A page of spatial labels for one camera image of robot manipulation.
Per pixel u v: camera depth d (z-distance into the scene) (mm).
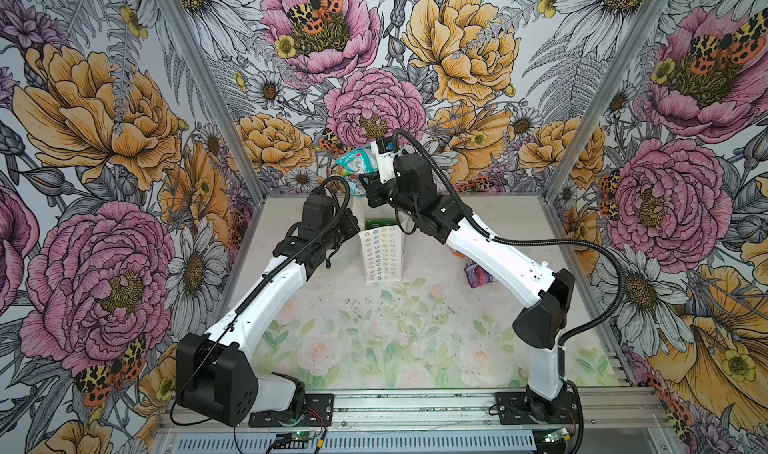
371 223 983
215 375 399
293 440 723
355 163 701
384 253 870
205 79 872
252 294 474
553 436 715
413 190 573
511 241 504
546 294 472
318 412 736
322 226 569
